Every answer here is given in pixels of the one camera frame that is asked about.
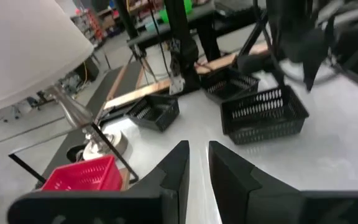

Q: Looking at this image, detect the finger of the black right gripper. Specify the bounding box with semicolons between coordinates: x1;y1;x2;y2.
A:
301;57;324;93

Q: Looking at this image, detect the green object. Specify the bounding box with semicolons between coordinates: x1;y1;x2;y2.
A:
182;0;194;15

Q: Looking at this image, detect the white shade table lamp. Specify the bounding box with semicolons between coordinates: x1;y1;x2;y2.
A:
0;0;129;162

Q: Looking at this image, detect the red plastic slotted basket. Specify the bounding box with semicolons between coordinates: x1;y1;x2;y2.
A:
41;154;124;191

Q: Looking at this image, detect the dark grey side desk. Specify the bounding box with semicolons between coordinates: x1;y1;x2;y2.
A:
126;0;260;63

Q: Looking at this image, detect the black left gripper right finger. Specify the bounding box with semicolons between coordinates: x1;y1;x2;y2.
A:
208;140;358;224

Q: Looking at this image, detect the black metal rig frame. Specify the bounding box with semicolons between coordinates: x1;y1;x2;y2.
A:
236;12;281;75

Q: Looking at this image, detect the white glossy table sheet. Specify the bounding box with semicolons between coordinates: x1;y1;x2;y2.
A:
101;62;358;224

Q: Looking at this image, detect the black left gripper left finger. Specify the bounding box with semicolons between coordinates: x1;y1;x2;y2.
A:
7;140;190;224

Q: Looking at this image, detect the background storage rack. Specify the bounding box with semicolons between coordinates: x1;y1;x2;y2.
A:
70;6;121;47

